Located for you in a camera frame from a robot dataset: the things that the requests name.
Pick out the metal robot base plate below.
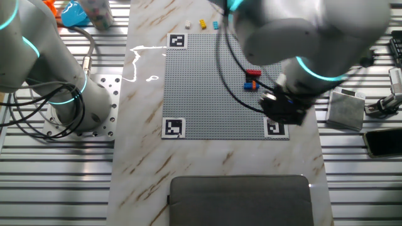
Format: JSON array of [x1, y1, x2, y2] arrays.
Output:
[[43, 74, 122, 142]]

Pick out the grey fabric pad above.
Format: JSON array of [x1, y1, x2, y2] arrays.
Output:
[[167, 175, 315, 226]]

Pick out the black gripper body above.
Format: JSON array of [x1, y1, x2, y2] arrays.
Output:
[[258, 84, 315, 126]]

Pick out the black cable bundle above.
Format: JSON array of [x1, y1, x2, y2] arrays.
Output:
[[0, 82, 85, 139]]

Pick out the black keyboard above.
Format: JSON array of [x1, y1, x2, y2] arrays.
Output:
[[389, 30, 402, 68]]

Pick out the silver digital scale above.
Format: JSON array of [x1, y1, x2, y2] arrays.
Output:
[[325, 87, 367, 132]]

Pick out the black white fiducial marker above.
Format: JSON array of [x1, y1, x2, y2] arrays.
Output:
[[166, 33, 188, 50], [161, 117, 187, 139], [263, 117, 290, 139]]

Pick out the grey braided hose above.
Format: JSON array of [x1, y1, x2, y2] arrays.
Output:
[[58, 24, 96, 78]]

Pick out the clear plastic cup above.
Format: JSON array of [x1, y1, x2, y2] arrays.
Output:
[[77, 0, 115, 31]]

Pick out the black smartphone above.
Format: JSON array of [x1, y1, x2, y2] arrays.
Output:
[[362, 127, 402, 159]]

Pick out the orange toy shovel green handle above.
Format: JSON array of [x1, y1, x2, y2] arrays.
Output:
[[43, 0, 59, 18]]

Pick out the silver camera on clamp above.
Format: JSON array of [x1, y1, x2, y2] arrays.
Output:
[[364, 67, 402, 119]]

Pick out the black looped wrist cable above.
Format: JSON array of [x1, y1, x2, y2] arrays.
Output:
[[215, 12, 266, 114]]

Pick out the grey Lego baseplate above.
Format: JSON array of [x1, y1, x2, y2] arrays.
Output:
[[161, 33, 290, 141]]

